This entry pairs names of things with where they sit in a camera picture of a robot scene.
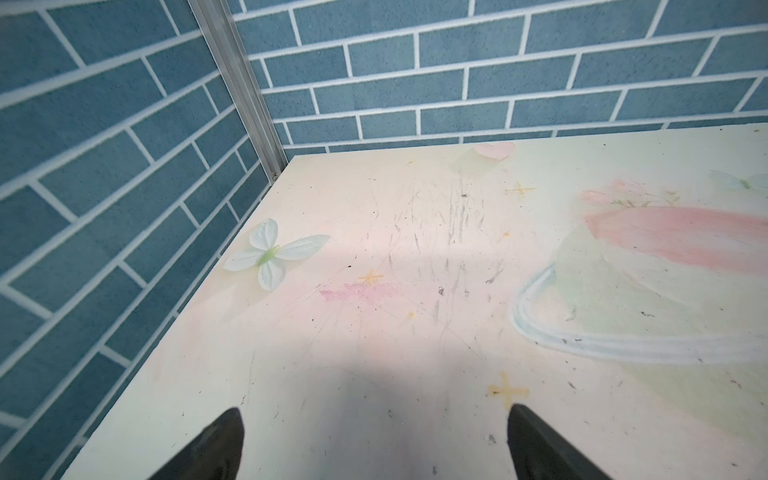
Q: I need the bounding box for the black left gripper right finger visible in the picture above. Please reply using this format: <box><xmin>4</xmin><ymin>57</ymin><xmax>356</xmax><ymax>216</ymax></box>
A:
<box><xmin>507</xmin><ymin>403</ymin><xmax>610</xmax><ymax>480</ymax></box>

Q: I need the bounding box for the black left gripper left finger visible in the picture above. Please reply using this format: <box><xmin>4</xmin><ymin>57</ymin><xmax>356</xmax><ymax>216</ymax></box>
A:
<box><xmin>150</xmin><ymin>407</ymin><xmax>245</xmax><ymax>480</ymax></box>

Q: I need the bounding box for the aluminium corner post left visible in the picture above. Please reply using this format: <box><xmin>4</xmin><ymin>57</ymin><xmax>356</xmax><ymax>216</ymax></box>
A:
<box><xmin>189</xmin><ymin>0</ymin><xmax>288</xmax><ymax>182</ymax></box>

